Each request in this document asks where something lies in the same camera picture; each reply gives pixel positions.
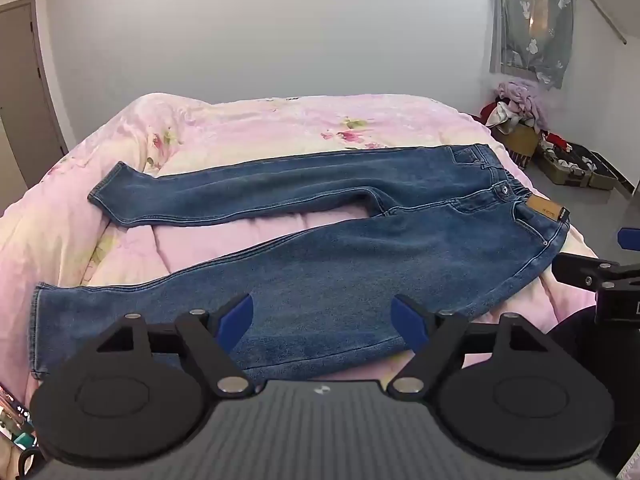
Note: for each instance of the pink floral blanket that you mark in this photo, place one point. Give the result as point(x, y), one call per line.
point(240, 125)

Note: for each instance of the open green storage case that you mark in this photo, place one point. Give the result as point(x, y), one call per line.
point(575, 165)

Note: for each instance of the blue denim pants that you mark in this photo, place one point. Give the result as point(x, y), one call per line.
point(325, 255)

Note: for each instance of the brown cardboard box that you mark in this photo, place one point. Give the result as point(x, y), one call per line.
point(522, 147)

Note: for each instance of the grey printed hanging cloth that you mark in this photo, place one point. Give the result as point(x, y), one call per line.
point(532, 25)

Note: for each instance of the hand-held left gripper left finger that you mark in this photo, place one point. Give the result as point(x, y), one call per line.
point(239, 316)

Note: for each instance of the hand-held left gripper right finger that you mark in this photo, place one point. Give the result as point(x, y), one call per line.
point(406, 319)

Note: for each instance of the colourful clutter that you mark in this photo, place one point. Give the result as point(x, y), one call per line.
point(15, 425)

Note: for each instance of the grey door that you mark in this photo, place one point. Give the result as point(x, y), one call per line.
point(27, 95)

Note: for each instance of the pile of clothes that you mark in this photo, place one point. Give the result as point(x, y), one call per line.
point(517, 102)

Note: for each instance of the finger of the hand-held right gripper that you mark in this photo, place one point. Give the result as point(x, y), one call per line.
point(629, 238)
point(580, 269)

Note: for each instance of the thin metal rod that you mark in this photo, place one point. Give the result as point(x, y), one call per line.
point(602, 10)

